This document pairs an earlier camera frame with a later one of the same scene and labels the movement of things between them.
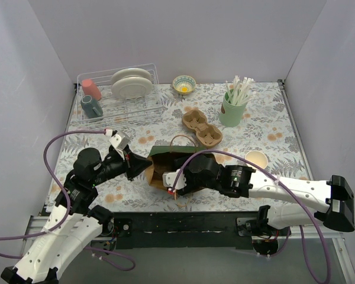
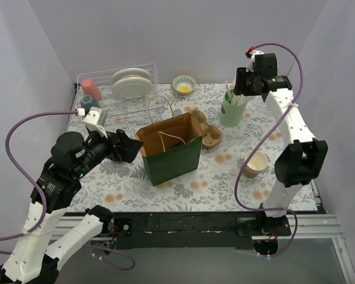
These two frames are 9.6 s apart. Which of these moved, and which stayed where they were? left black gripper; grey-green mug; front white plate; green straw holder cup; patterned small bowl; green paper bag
Moved: green paper bag; left black gripper
Stayed: patterned small bowl; green straw holder cup; grey-green mug; front white plate
